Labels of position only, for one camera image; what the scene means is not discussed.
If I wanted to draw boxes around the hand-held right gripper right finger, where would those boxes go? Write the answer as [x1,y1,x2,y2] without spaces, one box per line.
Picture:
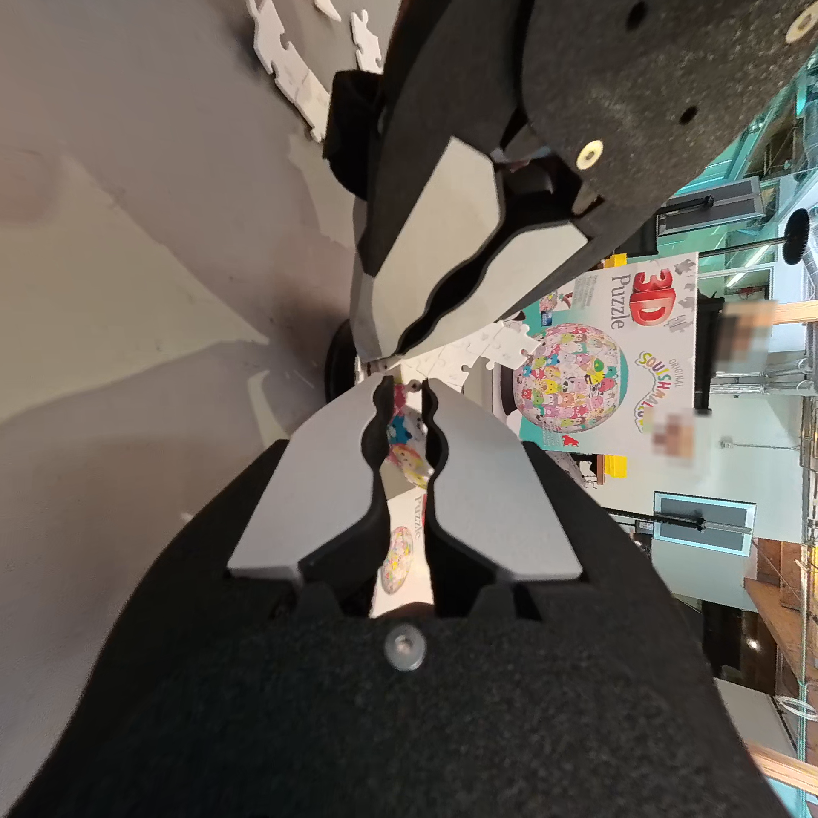
[418,380,586,586]

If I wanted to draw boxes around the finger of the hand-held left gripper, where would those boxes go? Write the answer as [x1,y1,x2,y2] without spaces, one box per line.
[390,224,603,365]
[351,138,511,368]

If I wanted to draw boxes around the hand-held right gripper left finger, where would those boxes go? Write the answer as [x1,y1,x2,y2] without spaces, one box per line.
[228,380,401,584]

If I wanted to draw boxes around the partly built white puzzle ball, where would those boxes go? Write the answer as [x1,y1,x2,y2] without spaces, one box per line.
[381,319,545,494]

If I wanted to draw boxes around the colourful puzzle ball box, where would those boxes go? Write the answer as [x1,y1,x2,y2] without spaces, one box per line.
[504,251,701,465]

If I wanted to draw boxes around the pile of loose puzzle pieces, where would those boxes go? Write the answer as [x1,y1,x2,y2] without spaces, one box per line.
[245,0,386,143]

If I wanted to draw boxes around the printed instruction sheet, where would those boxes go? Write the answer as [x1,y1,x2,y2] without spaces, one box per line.
[376,486,437,621]

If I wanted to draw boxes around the black ring stand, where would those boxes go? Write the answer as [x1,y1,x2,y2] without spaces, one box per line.
[323,319,361,405]

